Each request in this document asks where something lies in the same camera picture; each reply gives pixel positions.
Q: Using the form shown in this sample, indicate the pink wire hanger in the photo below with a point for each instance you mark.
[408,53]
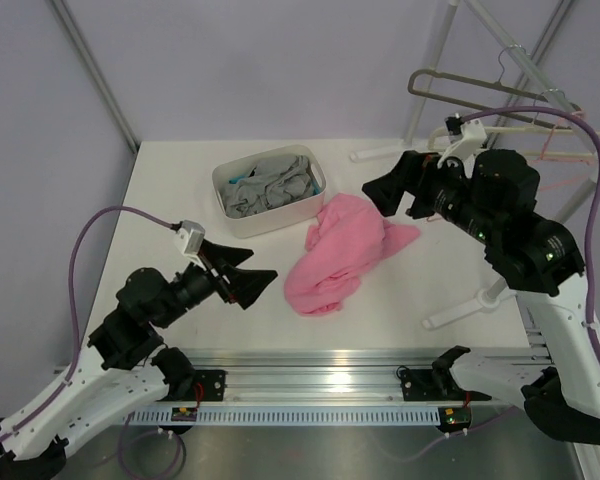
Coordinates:
[564,164]

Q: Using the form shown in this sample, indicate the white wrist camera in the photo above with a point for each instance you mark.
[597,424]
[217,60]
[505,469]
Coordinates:
[188,238]
[466,137]

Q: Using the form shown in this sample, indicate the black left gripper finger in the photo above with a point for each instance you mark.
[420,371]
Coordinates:
[246,286]
[221,258]

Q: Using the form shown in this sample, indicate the aluminium mounting rail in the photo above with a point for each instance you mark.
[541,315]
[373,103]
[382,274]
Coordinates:
[320,362]

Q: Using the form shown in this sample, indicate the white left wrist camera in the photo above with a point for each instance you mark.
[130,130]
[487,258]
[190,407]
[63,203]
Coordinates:
[188,238]

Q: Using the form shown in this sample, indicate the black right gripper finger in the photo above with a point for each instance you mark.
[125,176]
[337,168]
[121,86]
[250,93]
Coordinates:
[403,177]
[388,205]

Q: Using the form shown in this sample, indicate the white plastic basket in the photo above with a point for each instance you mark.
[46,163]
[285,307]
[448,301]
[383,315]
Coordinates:
[277,218]

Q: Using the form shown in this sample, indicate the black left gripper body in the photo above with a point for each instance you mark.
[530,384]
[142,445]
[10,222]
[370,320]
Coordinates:
[205,273]

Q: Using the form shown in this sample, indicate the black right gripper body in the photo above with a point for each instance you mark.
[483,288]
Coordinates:
[441,189]

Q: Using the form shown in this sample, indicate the pink t shirt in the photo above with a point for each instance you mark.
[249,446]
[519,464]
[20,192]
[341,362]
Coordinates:
[350,239]

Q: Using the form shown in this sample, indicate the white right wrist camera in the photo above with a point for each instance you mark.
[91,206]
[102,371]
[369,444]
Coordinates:
[466,137]

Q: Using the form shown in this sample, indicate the grey crumpled clothes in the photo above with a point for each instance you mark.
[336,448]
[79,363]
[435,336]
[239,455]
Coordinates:
[272,183]

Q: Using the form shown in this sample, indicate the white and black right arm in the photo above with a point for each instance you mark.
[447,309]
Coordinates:
[538,259]

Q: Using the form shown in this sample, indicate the aluminium frame post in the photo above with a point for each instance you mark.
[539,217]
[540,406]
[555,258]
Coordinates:
[75,37]

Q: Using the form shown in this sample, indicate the white slotted cable duct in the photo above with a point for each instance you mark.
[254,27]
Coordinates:
[288,416]

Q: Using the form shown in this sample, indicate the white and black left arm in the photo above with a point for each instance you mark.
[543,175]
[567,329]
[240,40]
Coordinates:
[125,364]

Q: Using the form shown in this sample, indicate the white and silver clothes rack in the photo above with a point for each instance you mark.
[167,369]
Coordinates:
[485,300]

